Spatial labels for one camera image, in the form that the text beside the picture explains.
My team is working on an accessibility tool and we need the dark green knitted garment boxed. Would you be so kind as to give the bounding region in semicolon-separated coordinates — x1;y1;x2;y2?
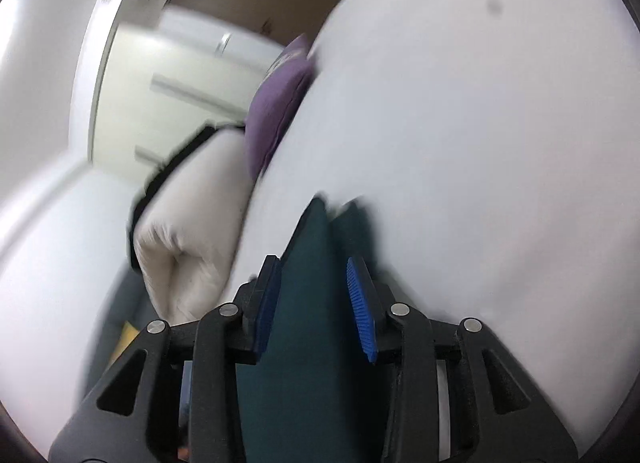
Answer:
236;198;390;462

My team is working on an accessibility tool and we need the blue pillow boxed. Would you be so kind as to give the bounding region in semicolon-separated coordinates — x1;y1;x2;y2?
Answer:
178;360;193;428

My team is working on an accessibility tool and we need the white bed sheet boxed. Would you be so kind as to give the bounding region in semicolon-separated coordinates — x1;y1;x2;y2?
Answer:
224;0;639;452

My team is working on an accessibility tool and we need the beige rolled duvet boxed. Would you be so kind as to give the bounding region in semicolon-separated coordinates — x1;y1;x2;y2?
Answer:
132;127;254;325

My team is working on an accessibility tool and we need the yellow pillow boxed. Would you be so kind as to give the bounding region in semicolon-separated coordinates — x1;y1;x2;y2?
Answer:
110;321;140;365

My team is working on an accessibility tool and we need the purple cushion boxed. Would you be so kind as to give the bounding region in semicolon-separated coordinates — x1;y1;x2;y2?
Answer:
245;34;314;180

